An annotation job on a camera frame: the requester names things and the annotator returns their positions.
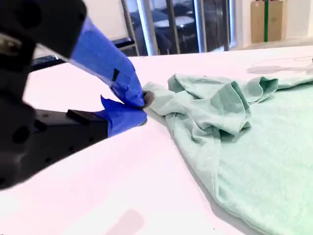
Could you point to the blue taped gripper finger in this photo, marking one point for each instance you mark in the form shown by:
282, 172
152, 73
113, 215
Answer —
122, 120
105, 56

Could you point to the pale green T-shirt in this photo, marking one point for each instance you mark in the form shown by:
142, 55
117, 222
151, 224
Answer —
256, 151

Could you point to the grey metal railing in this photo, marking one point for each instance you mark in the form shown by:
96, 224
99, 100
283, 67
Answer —
151, 27

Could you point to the cardboard box with green strip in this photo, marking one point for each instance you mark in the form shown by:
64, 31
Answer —
258, 22

